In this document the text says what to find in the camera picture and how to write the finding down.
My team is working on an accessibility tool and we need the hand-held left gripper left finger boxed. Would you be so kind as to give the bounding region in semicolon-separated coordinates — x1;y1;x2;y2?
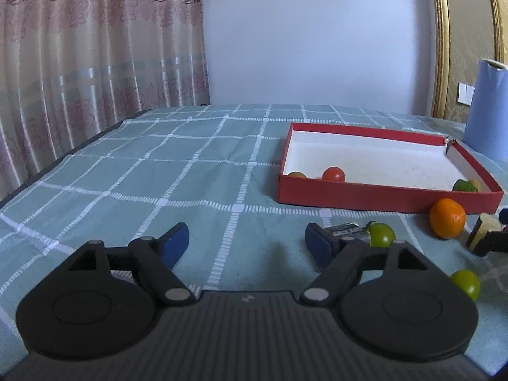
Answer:
63;222;196;307

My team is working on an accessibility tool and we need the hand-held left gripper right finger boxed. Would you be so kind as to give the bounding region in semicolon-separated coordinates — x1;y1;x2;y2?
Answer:
299;222;434;307

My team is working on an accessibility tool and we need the gold wall moulding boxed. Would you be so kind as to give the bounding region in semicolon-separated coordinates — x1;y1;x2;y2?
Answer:
484;0;508;66
430;0;451;118

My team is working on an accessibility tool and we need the orange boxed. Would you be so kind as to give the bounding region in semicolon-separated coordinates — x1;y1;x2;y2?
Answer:
429;198;467;239

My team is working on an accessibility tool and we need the green tomato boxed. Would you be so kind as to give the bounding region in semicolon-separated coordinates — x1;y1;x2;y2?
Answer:
450;269;481;301
369;223;397;248

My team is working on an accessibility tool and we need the blue pitcher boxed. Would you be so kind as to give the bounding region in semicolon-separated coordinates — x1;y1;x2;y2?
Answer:
464;59;508;160

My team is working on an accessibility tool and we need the red cardboard box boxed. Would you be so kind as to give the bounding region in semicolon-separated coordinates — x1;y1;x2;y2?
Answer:
278;122;505;215

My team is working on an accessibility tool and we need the dark roll with beige end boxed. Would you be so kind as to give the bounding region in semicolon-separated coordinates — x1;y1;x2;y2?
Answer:
467;213;503;251

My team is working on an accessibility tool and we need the green checked tablecloth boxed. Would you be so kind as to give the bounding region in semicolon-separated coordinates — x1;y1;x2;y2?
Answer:
0;104;508;376

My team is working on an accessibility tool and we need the patterned beige curtain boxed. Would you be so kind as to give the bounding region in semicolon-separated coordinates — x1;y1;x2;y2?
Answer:
0;0;210;201

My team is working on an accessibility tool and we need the red cherry tomato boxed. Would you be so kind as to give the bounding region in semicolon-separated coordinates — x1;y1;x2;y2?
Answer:
322;167;346;184

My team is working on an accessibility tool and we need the white wall switch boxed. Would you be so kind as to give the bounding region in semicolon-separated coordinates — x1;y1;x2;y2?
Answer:
457;82;475;105

